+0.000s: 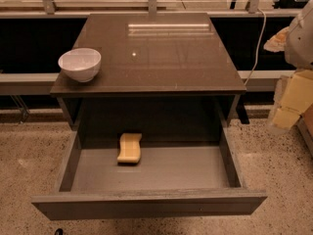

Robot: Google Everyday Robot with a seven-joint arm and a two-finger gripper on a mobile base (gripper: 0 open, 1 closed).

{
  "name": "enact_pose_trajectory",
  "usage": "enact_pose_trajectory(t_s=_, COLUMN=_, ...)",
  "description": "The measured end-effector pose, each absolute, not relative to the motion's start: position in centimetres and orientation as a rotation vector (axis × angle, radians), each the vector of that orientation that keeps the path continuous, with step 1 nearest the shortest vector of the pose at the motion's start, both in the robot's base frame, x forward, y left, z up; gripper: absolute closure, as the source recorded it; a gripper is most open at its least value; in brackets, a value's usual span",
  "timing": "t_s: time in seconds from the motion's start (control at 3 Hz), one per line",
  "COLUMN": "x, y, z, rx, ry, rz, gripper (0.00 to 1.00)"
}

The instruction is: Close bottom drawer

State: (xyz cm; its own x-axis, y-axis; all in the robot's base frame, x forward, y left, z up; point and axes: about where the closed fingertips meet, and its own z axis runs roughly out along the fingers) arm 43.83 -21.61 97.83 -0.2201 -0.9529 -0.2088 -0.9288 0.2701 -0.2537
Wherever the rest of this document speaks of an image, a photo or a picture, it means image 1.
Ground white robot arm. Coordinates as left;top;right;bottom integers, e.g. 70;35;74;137
264;0;313;70

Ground dark grey drawer cabinet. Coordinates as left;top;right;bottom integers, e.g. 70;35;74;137
51;14;246;145

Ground open grey bottom drawer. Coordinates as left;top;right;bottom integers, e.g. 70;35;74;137
31;114;267;220

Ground yellow sponge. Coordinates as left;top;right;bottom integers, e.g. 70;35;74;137
117;133;142;164

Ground white ceramic bowl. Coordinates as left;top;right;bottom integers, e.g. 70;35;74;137
58;48;102;82

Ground yellow foam padding block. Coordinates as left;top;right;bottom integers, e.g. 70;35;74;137
268;70;313;134

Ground white cable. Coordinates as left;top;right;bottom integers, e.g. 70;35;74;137
244;8;267;86

